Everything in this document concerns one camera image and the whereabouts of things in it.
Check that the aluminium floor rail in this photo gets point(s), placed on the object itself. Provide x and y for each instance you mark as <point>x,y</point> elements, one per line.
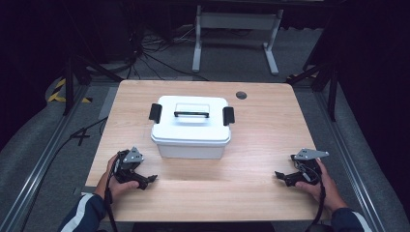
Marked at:
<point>38,167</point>
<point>351,167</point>

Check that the white plastic storage box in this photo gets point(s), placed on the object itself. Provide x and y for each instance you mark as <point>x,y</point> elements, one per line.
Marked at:
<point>190,151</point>

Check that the person's left hand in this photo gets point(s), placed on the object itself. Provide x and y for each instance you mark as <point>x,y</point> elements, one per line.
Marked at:
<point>111,188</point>

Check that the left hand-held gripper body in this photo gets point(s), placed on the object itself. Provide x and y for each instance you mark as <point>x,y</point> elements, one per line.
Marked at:
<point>128,165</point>

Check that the black box latch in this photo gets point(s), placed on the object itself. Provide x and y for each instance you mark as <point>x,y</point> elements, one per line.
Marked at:
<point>228,115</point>
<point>155,113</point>

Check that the yellow black floor tape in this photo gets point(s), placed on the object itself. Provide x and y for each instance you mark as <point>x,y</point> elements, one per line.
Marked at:
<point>56,95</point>

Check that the black tripod stand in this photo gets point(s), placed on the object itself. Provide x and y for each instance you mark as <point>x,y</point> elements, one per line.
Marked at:
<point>332,90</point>
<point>69,87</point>

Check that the grey table grommet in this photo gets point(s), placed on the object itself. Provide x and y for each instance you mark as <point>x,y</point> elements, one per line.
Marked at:
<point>241,95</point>

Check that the person's right hand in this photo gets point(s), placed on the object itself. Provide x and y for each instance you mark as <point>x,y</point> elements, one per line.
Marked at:
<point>328,193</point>

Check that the white metal desk frame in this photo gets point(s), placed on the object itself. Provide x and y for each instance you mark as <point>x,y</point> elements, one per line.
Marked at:
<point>238,21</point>

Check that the white box lid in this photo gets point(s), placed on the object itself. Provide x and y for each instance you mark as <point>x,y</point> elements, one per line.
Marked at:
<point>190,129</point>

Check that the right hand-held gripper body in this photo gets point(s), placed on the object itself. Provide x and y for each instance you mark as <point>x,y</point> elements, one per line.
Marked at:
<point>307,169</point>

